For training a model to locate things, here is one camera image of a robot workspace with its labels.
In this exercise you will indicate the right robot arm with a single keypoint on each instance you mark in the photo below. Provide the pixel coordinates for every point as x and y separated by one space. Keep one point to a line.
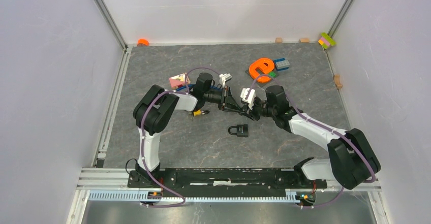
351 159

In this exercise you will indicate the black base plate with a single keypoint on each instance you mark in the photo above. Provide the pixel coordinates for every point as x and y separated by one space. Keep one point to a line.
229 182

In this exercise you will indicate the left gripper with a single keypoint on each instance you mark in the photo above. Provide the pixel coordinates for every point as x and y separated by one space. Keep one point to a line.
226 94

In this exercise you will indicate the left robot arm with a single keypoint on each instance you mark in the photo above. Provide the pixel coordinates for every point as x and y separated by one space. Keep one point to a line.
154 111

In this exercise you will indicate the orange round cap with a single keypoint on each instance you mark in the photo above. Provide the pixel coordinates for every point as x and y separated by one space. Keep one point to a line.
142 43

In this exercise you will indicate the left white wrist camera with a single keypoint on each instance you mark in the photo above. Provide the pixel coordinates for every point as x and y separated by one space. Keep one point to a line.
224 78

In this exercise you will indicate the blue lego brick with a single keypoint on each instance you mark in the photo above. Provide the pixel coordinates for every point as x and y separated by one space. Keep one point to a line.
281 64

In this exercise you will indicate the yellow padlock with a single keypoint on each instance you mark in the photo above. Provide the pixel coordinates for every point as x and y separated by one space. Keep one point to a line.
200 112

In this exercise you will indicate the wooden arch piece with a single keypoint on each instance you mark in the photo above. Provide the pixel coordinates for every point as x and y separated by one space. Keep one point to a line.
337 81

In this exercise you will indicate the wooden block right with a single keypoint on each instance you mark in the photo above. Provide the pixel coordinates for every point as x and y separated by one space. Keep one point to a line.
304 40

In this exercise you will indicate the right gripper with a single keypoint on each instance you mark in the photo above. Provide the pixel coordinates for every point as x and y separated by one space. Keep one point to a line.
254 117

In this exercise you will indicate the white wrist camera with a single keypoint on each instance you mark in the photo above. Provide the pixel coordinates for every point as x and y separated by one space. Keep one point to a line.
247 96
224 78

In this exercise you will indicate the pink wooden puzzle box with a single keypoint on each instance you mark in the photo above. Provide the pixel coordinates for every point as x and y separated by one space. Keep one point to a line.
178 81

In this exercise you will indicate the black padlock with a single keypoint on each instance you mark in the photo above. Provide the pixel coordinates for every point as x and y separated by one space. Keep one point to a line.
240 130

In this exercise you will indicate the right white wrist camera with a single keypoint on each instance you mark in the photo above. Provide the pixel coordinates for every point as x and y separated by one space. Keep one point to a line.
247 96

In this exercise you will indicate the stacked coloured lego bricks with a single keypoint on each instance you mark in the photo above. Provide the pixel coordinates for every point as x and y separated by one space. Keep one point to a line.
326 41

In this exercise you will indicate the orange letter block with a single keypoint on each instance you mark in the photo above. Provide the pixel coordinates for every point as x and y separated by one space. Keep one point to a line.
261 66

